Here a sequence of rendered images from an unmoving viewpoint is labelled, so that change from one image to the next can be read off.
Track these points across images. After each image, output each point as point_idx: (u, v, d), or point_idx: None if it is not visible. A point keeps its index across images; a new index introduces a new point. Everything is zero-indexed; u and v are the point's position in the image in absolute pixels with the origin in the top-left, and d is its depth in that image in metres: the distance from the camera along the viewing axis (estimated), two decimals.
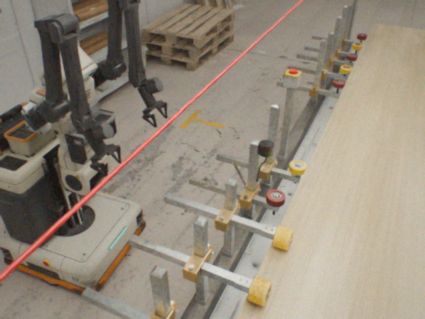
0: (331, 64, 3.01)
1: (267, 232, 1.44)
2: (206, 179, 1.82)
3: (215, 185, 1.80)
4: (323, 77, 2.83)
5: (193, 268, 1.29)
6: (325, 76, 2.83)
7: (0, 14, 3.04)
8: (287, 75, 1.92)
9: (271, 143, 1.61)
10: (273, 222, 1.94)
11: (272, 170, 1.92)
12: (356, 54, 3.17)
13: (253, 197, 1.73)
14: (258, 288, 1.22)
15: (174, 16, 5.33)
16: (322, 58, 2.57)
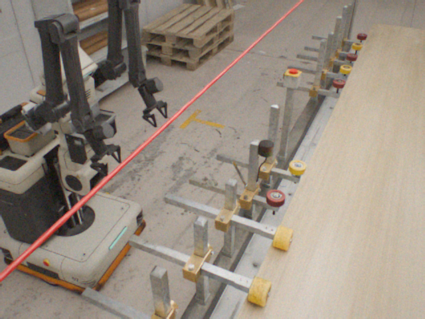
0: (331, 64, 3.01)
1: (267, 232, 1.44)
2: (206, 179, 1.82)
3: (215, 185, 1.80)
4: (323, 77, 2.83)
5: (193, 268, 1.29)
6: (325, 76, 2.83)
7: (0, 14, 3.04)
8: (287, 75, 1.92)
9: (271, 143, 1.61)
10: (273, 222, 1.94)
11: (272, 170, 1.92)
12: (356, 54, 3.17)
13: (253, 197, 1.73)
14: (258, 288, 1.22)
15: (174, 16, 5.33)
16: (322, 58, 2.57)
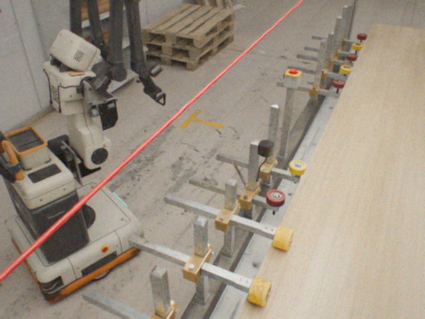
0: (331, 64, 3.01)
1: (267, 232, 1.44)
2: (206, 179, 1.82)
3: (215, 185, 1.80)
4: (323, 77, 2.83)
5: (193, 268, 1.29)
6: (325, 76, 2.83)
7: (0, 14, 3.04)
8: (287, 75, 1.92)
9: (271, 143, 1.61)
10: (273, 222, 1.94)
11: (272, 170, 1.92)
12: (356, 54, 3.17)
13: (253, 197, 1.73)
14: (258, 288, 1.22)
15: (174, 16, 5.33)
16: (322, 58, 2.57)
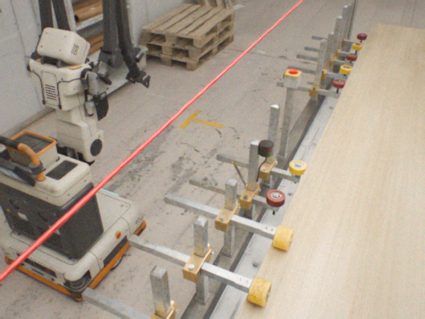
0: (331, 64, 3.01)
1: (267, 232, 1.44)
2: (206, 179, 1.82)
3: (215, 185, 1.80)
4: (323, 77, 2.83)
5: (193, 268, 1.29)
6: (325, 76, 2.83)
7: (0, 14, 3.04)
8: (287, 75, 1.92)
9: (271, 143, 1.61)
10: (273, 222, 1.94)
11: (272, 170, 1.92)
12: (356, 54, 3.17)
13: (253, 197, 1.73)
14: (258, 288, 1.22)
15: (174, 16, 5.33)
16: (322, 58, 2.57)
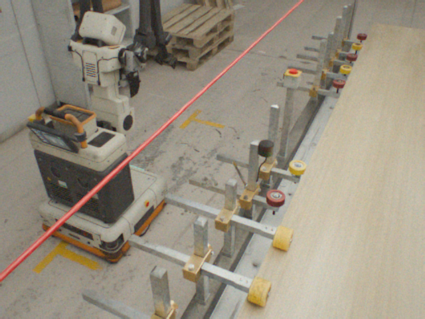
0: (331, 64, 3.01)
1: (267, 232, 1.44)
2: (206, 179, 1.82)
3: (215, 185, 1.80)
4: (323, 77, 2.83)
5: (193, 268, 1.29)
6: (325, 76, 2.83)
7: (0, 14, 3.04)
8: (287, 75, 1.92)
9: (271, 143, 1.61)
10: (273, 222, 1.94)
11: (272, 170, 1.92)
12: (356, 54, 3.17)
13: (253, 197, 1.73)
14: (258, 288, 1.22)
15: (174, 16, 5.33)
16: (322, 58, 2.57)
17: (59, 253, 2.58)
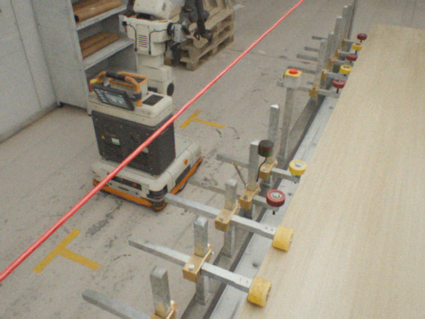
0: (331, 64, 3.01)
1: (267, 232, 1.44)
2: (206, 179, 1.82)
3: (215, 185, 1.80)
4: (323, 77, 2.83)
5: (193, 268, 1.29)
6: (325, 76, 2.83)
7: (0, 14, 3.04)
8: (287, 75, 1.92)
9: (271, 143, 1.61)
10: (273, 222, 1.94)
11: (272, 170, 1.92)
12: (356, 54, 3.17)
13: (253, 197, 1.73)
14: (258, 288, 1.22)
15: (174, 16, 5.33)
16: (322, 58, 2.57)
17: (59, 253, 2.58)
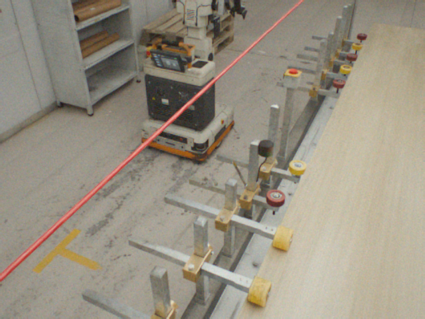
0: (331, 64, 3.01)
1: (267, 232, 1.44)
2: (206, 179, 1.82)
3: (215, 185, 1.80)
4: (323, 77, 2.83)
5: (193, 268, 1.29)
6: (325, 76, 2.83)
7: (0, 14, 3.04)
8: (287, 75, 1.92)
9: (271, 143, 1.61)
10: (273, 222, 1.94)
11: (272, 170, 1.92)
12: (356, 54, 3.17)
13: (253, 197, 1.73)
14: (258, 288, 1.22)
15: (174, 16, 5.33)
16: (322, 58, 2.57)
17: (59, 253, 2.58)
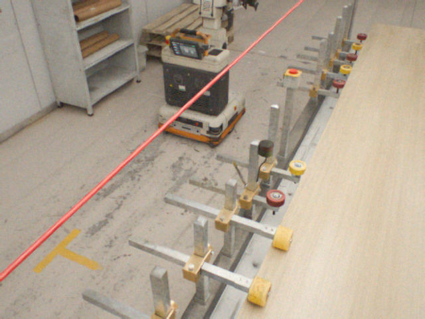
0: (331, 64, 3.01)
1: (267, 232, 1.44)
2: (206, 179, 1.82)
3: (215, 185, 1.80)
4: (323, 77, 2.83)
5: (193, 268, 1.29)
6: (325, 76, 2.83)
7: (0, 14, 3.04)
8: (287, 75, 1.92)
9: (271, 143, 1.61)
10: (273, 222, 1.94)
11: (272, 170, 1.92)
12: (356, 54, 3.17)
13: (253, 197, 1.73)
14: (258, 288, 1.22)
15: (174, 16, 5.33)
16: (322, 58, 2.57)
17: (59, 253, 2.58)
